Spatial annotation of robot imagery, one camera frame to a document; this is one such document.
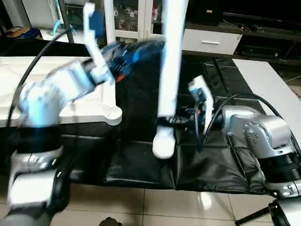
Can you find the white plastic table leg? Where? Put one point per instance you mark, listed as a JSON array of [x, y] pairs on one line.
[[171, 70]]

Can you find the white plastic table top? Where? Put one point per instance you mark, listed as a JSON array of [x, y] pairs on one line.
[[28, 80]]

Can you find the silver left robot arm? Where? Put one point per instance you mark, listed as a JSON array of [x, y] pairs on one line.
[[42, 113]]

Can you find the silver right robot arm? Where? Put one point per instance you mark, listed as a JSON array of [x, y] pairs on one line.
[[258, 136]]

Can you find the white glass door cabinet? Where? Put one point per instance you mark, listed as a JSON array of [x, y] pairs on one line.
[[131, 21]]

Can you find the black work mat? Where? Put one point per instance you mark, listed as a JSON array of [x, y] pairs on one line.
[[141, 160]]

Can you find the white drawer unit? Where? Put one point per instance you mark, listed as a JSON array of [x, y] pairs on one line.
[[211, 42]]

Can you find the grey metal pole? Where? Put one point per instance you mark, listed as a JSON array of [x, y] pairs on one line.
[[68, 21]]

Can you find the light blue mop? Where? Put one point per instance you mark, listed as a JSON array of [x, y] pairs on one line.
[[57, 19]]

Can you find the white flat sheet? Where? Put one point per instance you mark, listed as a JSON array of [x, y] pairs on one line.
[[268, 84]]

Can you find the brown cardboard box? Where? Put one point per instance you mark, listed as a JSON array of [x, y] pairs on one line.
[[21, 33]]

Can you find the black tv cabinet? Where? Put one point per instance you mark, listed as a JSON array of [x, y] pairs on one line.
[[268, 33]]

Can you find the black stand leg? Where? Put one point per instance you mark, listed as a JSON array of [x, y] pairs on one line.
[[256, 216]]

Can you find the grey robot left leg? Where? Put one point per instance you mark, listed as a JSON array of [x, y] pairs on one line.
[[110, 221]]

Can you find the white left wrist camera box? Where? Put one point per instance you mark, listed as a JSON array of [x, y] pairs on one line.
[[96, 37]]

